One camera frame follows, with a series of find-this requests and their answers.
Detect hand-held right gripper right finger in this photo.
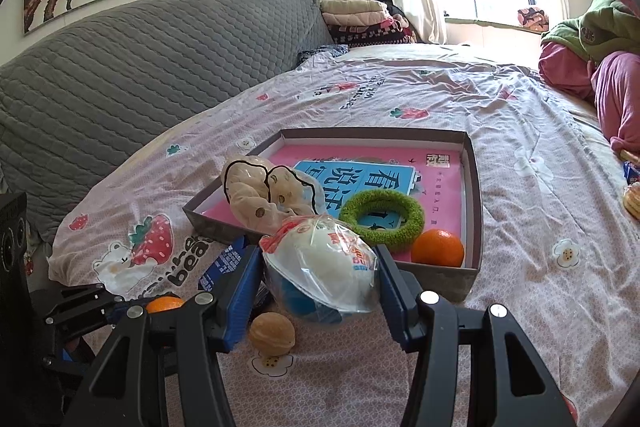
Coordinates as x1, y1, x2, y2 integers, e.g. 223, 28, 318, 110
375, 244, 576, 427

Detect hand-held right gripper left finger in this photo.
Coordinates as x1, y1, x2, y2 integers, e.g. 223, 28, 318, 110
75, 244, 264, 427

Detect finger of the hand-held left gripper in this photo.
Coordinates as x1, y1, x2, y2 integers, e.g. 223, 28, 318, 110
42, 332, 106, 375
44, 285, 148, 333

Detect walnut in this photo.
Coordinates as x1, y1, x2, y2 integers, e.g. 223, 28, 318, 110
249, 313, 296, 355

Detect orange mandarin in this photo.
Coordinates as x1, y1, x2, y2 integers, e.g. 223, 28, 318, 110
146, 296, 185, 314
411, 229, 465, 268

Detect green fuzzy ring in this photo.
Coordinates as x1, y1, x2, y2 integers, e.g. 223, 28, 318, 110
340, 189, 425, 252

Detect grey cardboard box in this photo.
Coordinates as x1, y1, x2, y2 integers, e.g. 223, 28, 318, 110
182, 128, 483, 304

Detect white red-label pudding cup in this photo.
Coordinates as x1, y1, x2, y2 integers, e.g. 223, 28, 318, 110
259, 214, 379, 323

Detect beige black-edged hair scrunchie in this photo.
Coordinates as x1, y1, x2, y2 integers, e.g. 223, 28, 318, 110
221, 155, 325, 233

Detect pink and blue book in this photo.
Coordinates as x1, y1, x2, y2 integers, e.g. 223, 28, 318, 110
202, 144, 468, 265

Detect grey quilted headboard cover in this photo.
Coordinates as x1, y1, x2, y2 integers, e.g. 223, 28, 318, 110
0, 0, 333, 248

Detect dark blue patterned cloth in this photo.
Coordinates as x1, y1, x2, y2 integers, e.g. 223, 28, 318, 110
297, 44, 348, 68

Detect yellow snack packet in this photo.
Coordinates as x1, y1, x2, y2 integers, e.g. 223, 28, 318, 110
622, 184, 640, 220

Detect dark patterned folded blanket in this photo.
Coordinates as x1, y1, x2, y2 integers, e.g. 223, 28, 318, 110
330, 19, 416, 48

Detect pink folded blanket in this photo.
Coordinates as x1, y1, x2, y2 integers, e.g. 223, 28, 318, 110
322, 10, 393, 28

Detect black clothing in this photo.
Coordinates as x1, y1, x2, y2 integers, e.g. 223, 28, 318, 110
372, 0, 406, 20

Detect cream folded blanket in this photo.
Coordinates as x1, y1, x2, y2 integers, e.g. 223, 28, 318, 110
320, 0, 388, 15

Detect magenta fleece clothes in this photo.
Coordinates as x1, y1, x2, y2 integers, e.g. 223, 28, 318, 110
538, 42, 640, 152

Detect folded cloth on windowsill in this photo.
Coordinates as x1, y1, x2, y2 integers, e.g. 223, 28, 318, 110
516, 7, 549, 32

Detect green garment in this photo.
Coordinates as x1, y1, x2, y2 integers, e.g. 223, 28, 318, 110
541, 0, 640, 62

